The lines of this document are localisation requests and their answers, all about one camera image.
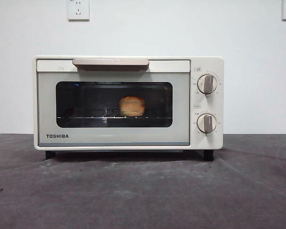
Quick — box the golden bread loaf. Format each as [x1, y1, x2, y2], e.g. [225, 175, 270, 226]
[119, 95, 146, 117]

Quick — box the glass oven door with handle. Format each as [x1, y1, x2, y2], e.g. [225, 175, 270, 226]
[36, 58, 191, 146]

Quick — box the white Toshiba toaster oven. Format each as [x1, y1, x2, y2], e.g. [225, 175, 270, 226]
[33, 56, 225, 161]

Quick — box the white timer knob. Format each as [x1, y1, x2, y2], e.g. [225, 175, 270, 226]
[196, 113, 217, 134]

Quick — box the white temperature knob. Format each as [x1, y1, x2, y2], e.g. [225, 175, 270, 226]
[196, 74, 218, 94]

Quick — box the metal wire oven rack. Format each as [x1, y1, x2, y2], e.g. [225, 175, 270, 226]
[57, 108, 171, 119]

